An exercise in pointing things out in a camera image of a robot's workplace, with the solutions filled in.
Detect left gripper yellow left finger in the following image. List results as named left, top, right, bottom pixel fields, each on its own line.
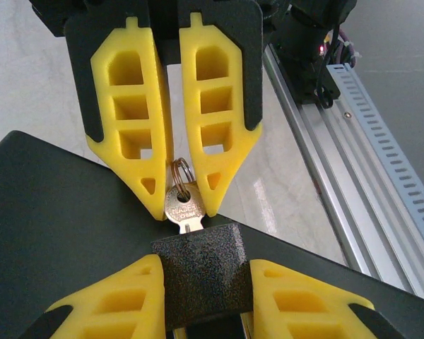
left=28, top=256, right=167, bottom=339

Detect metal key ring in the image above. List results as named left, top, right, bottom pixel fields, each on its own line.
left=170, top=157, right=196, bottom=198

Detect black speckled padlock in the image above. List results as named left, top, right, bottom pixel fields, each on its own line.
left=151, top=222, right=255, bottom=339

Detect black box with painted lid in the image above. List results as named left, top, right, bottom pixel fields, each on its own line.
left=0, top=129, right=424, bottom=339

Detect small metal key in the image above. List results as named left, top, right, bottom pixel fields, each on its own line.
left=164, top=180, right=205, bottom=236

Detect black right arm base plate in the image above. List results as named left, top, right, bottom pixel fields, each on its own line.
left=293, top=63, right=342, bottom=107

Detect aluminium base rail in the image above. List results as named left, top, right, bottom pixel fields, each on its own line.
left=263, top=44, right=424, bottom=301

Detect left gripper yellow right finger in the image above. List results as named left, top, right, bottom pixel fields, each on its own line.
left=249, top=259, right=399, bottom=339

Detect grey slotted cable duct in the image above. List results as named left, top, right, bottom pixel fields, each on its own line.
left=324, top=62, right=424, bottom=258

